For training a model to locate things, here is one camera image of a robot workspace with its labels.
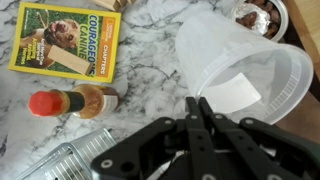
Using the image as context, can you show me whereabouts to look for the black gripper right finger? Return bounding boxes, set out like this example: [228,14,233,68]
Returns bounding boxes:
[199,97,320,180]

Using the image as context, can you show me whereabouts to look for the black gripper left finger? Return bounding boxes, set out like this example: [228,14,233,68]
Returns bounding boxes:
[90,96,220,180]

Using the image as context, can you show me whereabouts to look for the large clear plastic cup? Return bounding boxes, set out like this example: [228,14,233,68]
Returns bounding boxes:
[174,12,315,125]

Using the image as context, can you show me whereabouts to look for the long wooden block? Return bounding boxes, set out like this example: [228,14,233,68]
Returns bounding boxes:
[47,44,93,76]

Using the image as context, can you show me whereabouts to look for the hot sauce bottle red cap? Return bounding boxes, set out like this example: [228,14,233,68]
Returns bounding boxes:
[27,83,120,120]

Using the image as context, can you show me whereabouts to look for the light wooden block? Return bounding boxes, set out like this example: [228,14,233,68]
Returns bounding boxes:
[90,0,137,12]

